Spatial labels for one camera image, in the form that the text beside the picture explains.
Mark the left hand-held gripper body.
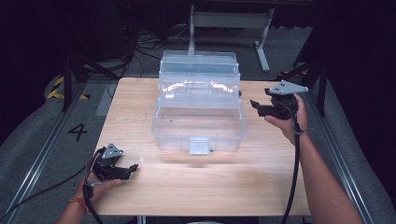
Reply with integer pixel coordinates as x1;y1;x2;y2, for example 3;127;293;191
92;142;124;182

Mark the long black floor cable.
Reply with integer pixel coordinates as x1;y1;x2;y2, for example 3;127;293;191
0;164;92;222

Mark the person's left hand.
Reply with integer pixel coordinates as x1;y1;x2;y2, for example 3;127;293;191
80;172;123;203

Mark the black tripod stand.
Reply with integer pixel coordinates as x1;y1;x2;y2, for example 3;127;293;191
60;50;121;113
277;57;329;119

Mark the grey metal stand frame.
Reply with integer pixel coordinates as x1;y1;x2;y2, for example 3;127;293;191
185;4;276;74

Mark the clear plastic storage box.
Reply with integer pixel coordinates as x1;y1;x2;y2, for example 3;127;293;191
150;49;248;156

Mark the orange bracelet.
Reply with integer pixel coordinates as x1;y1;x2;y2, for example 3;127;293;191
68;196;91;215

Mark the bundle of black floor cables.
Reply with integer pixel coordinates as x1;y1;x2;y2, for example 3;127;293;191
120;26;198;79

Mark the person's right hand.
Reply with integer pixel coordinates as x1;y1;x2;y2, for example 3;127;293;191
263;93;310;147

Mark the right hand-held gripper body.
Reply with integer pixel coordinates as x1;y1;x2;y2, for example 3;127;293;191
263;79;309;121

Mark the yellow black floor tape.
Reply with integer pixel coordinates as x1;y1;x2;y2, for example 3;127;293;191
46;76;92;101

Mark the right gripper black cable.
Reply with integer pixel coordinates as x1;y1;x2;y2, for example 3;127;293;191
280;113;303;224

